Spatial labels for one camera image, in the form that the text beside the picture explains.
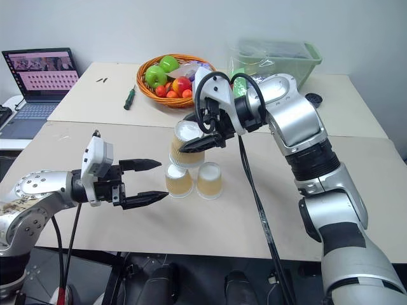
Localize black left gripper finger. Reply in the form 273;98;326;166
122;190;170;211
119;158;163;174

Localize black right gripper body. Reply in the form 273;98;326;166
202;97;238;149

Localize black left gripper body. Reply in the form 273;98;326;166
94;161;128;210

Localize brown ribbed paper cup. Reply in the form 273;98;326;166
169;120;206;168
164;164;194;200
196;161;223;201

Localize red yellow apple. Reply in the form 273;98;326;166
172;76;193;97

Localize green packet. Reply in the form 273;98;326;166
232;76;250;99

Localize orange wicker basket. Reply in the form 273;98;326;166
136;53;219;110

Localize white plastic wrapper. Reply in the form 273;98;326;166
166;61;211;81

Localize green apple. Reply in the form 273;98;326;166
144;65;168;90
158;55;179;74

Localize black round cap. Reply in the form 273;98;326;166
304;92;324;108

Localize green plastic bin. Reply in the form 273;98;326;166
230;39;324;90

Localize grey open laptop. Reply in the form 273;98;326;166
0;47;81;141

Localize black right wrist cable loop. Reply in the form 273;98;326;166
194;72;231;134

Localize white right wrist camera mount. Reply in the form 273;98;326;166
191;67;246;135

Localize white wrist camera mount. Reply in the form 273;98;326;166
191;67;246;135
79;129;114;207

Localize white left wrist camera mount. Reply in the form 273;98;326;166
79;129;114;207

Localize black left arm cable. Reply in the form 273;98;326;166
50;216;68;305
62;203;83;288

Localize green handled screwdriver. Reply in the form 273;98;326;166
123;85;137;112

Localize long black right arm cable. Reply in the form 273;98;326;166
230;73;298;305

